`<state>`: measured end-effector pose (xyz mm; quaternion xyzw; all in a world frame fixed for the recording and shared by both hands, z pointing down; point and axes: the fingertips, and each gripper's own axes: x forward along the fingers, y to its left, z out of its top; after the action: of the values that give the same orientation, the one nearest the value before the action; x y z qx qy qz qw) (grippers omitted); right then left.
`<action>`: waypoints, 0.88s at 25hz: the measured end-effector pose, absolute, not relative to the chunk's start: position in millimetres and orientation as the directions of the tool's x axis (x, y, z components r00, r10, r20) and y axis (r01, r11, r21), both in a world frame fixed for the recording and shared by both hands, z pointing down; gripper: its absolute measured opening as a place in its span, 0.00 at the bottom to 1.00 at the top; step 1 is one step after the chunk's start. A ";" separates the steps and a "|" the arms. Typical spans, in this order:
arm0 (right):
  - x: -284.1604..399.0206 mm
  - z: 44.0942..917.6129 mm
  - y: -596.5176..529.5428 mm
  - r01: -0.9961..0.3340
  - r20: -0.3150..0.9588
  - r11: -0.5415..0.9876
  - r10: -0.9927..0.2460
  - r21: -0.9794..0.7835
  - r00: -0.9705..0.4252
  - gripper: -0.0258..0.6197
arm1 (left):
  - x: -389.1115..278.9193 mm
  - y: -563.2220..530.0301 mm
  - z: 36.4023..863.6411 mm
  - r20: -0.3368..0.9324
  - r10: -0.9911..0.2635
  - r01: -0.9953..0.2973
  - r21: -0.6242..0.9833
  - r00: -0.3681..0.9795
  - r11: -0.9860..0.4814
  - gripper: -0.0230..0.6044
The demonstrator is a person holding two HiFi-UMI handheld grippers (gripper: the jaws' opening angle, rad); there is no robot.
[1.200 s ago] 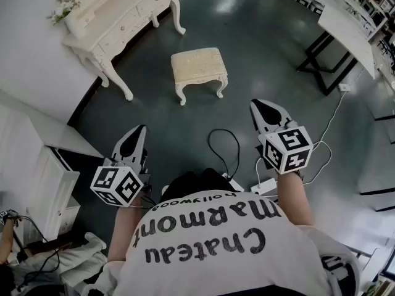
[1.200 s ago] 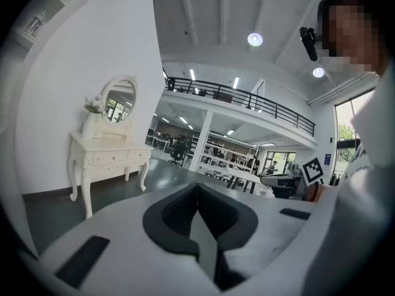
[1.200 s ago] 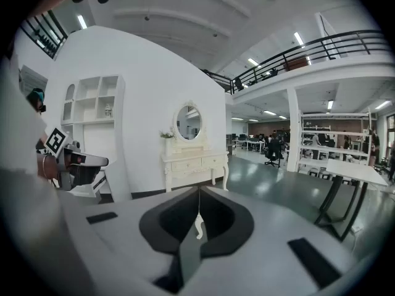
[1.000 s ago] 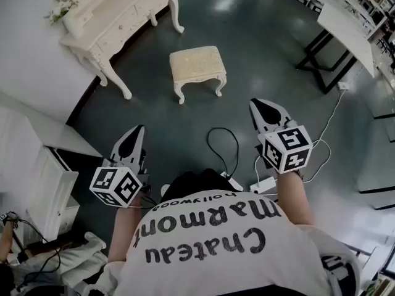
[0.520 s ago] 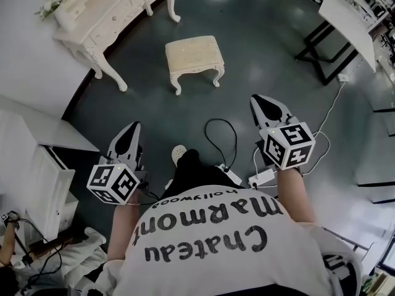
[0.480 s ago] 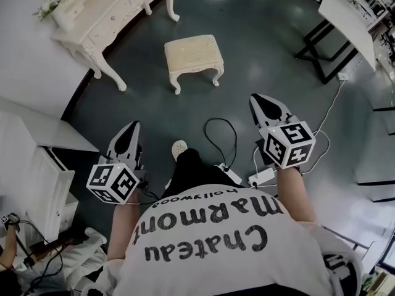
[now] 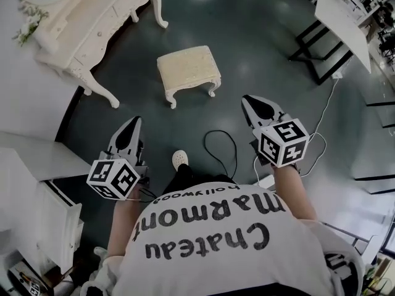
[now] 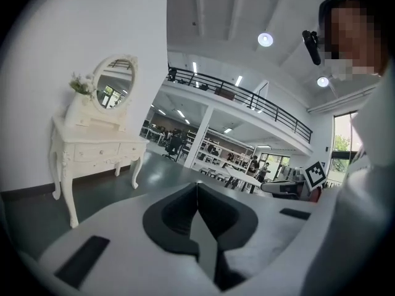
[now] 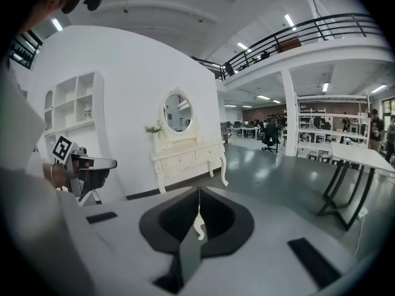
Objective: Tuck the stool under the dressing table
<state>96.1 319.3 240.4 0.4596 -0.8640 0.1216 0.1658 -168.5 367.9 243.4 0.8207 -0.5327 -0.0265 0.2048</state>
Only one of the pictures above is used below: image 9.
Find white ornate table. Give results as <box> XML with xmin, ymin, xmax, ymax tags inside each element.
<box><xmin>149</xmin><ymin>87</ymin><xmax>230</xmax><ymax>194</ymax></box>

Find oval mirror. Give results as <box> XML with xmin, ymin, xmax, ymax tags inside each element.
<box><xmin>162</xmin><ymin>92</ymin><xmax>193</xmax><ymax>133</ymax></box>

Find person's left forearm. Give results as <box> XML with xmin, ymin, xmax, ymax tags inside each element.
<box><xmin>42</xmin><ymin>162</ymin><xmax>69</xmax><ymax>191</ymax></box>

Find black-legged white table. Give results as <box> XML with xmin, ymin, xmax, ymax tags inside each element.
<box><xmin>317</xmin><ymin>141</ymin><xmax>395</xmax><ymax>231</ymax></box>

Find white printed t-shirt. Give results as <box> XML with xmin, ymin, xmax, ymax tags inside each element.
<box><xmin>0</xmin><ymin>54</ymin><xmax>93</xmax><ymax>296</ymax></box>

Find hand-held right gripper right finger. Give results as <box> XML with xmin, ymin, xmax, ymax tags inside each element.
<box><xmin>184</xmin><ymin>186</ymin><xmax>376</xmax><ymax>296</ymax></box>

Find white floor cable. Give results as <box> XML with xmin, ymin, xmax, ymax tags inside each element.
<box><xmin>353</xmin><ymin>210</ymin><xmax>370</xmax><ymax>257</ymax></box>

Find white shelving rack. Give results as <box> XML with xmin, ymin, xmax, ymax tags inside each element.
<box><xmin>294</xmin><ymin>93</ymin><xmax>372</xmax><ymax>160</ymax></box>

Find white wall shelf unit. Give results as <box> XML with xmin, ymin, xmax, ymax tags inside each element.
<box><xmin>44</xmin><ymin>70</ymin><xmax>106</xmax><ymax>154</ymax></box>

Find brown mezzanine cabinet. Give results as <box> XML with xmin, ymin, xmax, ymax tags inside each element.
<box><xmin>275</xmin><ymin>37</ymin><xmax>302</xmax><ymax>54</ymax></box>

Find thin gold bracelet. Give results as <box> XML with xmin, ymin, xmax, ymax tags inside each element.
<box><xmin>49</xmin><ymin>162</ymin><xmax>59</xmax><ymax>188</ymax></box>

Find group of seated people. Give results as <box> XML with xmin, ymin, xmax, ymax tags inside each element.
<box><xmin>259</xmin><ymin>112</ymin><xmax>288</xmax><ymax>132</ymax></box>

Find black office chair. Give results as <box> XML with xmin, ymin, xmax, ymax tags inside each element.
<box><xmin>260</xmin><ymin>123</ymin><xmax>281</xmax><ymax>153</ymax></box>

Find black-framed window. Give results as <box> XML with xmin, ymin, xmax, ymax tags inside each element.
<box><xmin>381</xmin><ymin>99</ymin><xmax>395</xmax><ymax>126</ymax></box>

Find white flower bouquet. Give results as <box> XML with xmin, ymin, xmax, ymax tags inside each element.
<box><xmin>143</xmin><ymin>118</ymin><xmax>166</xmax><ymax>135</ymax></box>

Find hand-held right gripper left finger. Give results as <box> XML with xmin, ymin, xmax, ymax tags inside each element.
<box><xmin>75</xmin><ymin>186</ymin><xmax>201</xmax><ymax>296</ymax></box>

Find black mezzanine railing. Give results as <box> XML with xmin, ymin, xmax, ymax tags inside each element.
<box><xmin>190</xmin><ymin>13</ymin><xmax>381</xmax><ymax>81</ymax></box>

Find white office desks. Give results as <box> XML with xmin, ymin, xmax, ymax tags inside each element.
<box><xmin>227</xmin><ymin>126</ymin><xmax>264</xmax><ymax>141</ymax></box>

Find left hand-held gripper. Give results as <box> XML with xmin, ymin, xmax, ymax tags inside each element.
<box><xmin>51</xmin><ymin>136</ymin><xmax>119</xmax><ymax>207</ymax></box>

